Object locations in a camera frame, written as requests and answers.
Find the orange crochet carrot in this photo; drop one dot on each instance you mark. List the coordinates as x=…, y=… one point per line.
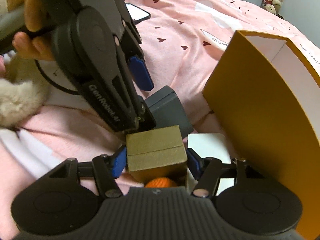
x=161, y=182

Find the fluffy white sleeve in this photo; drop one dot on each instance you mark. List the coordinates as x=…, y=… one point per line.
x=23, y=89

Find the white glasses box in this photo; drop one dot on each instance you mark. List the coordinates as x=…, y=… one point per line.
x=209, y=145

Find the smartphone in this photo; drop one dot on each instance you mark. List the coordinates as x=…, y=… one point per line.
x=137, y=14

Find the orange cardboard storage box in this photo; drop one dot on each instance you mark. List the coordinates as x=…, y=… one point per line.
x=265, y=94

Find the dark grey box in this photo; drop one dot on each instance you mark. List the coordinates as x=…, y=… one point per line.
x=164, y=109

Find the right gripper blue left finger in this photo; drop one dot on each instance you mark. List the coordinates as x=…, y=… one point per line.
x=107, y=168

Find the person left hand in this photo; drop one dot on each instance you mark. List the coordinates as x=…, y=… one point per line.
x=34, y=16

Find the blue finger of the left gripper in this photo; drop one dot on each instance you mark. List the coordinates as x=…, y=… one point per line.
x=141, y=74

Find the gold small cardboard box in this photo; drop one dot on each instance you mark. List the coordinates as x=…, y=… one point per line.
x=156, y=153

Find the pink patterned bed quilt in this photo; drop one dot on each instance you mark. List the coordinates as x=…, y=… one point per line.
x=184, y=40

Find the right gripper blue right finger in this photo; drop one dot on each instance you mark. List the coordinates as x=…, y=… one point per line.
x=206, y=171

